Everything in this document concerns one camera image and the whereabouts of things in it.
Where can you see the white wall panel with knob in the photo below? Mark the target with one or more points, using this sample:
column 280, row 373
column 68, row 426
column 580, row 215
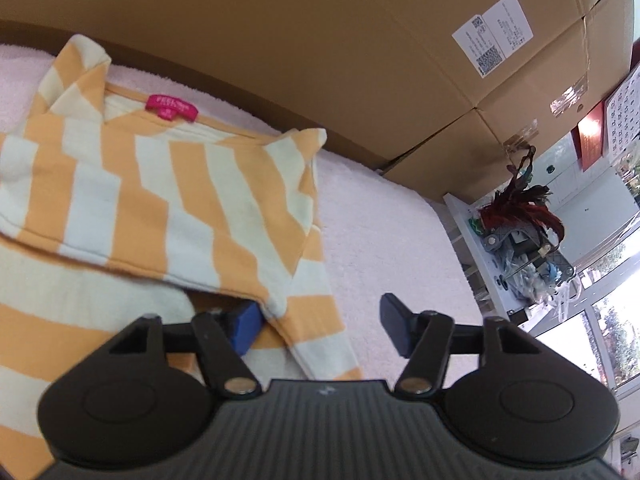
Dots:
column 575, row 175

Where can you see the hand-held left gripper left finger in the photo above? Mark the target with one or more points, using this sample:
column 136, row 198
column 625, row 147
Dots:
column 245, row 327

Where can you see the white side table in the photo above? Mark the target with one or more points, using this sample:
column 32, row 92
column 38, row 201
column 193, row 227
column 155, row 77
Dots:
column 465, row 220

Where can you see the cardboard box with taped flaps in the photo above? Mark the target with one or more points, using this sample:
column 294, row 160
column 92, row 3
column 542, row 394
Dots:
column 475, row 150

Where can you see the white text shipping label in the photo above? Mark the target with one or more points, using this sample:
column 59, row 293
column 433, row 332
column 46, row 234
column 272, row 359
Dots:
column 507, row 22

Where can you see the pink terry towel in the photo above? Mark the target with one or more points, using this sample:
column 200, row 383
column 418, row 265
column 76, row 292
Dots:
column 390, row 230

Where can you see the orange white striped shirt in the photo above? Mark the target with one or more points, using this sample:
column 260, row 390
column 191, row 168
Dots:
column 150, row 200

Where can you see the white label with square codes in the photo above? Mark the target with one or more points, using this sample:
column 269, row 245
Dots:
column 477, row 47

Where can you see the brown tape patch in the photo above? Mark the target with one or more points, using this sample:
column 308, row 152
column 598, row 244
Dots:
column 520, row 136

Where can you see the clear tape strip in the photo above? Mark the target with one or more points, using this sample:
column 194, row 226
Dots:
column 569, row 94

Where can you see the large labelled cardboard box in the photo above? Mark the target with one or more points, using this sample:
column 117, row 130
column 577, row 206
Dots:
column 300, row 35

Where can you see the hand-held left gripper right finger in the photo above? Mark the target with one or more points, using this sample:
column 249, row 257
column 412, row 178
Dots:
column 395, row 322

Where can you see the glass window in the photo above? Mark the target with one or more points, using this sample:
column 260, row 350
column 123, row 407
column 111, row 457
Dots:
column 615, row 325

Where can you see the red wall calendar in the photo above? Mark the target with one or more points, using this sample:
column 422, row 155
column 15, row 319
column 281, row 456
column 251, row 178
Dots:
column 625, row 115

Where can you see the grey plastic machine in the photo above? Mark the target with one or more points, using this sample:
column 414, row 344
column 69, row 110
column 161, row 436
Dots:
column 520, row 245

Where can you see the red leafed potted plant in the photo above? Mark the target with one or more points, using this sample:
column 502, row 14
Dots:
column 520, row 205

